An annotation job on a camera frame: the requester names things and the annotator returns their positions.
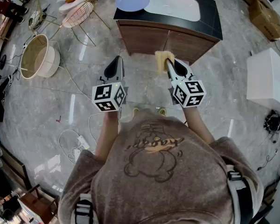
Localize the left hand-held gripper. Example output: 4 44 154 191
91 56 129 113

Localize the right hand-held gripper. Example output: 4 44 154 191
166 58 206 108

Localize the yellow sponge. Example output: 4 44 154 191
154 50 175 76

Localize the blue plate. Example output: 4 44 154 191
115 0 151 13

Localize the person's left forearm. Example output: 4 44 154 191
95 107 122 163

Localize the person's right forearm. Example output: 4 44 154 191
182 106 216 146

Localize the wooden vanity cabinet black top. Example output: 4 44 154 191
113 0 224 66

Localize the white sink basin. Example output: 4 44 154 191
143 0 201 22

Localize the white power adapter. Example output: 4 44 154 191
73 148 82 162
77 135 91 150

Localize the round beige side table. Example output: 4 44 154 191
20 34 61 80

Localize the white cube cabinet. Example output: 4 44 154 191
246 47 280 108

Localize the large brown cardboard box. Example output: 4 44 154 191
249 0 280 42

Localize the brown printed t-shirt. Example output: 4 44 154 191
57 110 264 224

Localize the brown wooden chair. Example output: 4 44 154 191
20 183 59 224

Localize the gold wire chair pink cushion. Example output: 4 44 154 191
49 0 112 48

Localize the white cable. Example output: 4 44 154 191
58 112 101 165

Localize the gold wire stool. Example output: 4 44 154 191
28 0 58 34

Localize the black cable bundle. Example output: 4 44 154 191
263 110 280 143

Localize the white black harness strap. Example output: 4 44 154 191
73 193 95 224
226 164 256 224

